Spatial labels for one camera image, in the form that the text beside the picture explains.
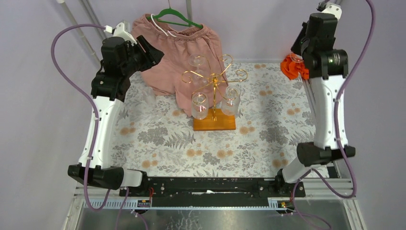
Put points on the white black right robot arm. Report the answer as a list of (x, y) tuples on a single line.
[(328, 71)]

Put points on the floral table mat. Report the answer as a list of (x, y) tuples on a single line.
[(273, 118)]

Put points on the orange wooden rack base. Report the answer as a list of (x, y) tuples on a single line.
[(216, 120)]

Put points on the pink shorts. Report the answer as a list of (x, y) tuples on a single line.
[(173, 75)]

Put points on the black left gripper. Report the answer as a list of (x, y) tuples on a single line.
[(147, 52)]

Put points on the gold wire glass rack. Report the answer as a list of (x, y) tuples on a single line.
[(214, 79)]

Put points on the orange cloth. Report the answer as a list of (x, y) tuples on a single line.
[(294, 70)]

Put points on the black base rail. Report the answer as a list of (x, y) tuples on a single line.
[(208, 192)]

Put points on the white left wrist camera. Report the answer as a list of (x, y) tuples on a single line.
[(121, 30)]

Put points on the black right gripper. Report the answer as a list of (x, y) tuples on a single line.
[(295, 47)]

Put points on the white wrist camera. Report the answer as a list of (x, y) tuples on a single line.
[(121, 30), (331, 8)]

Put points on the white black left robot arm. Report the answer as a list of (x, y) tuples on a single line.
[(94, 168)]

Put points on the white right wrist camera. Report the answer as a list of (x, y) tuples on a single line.
[(331, 8)]

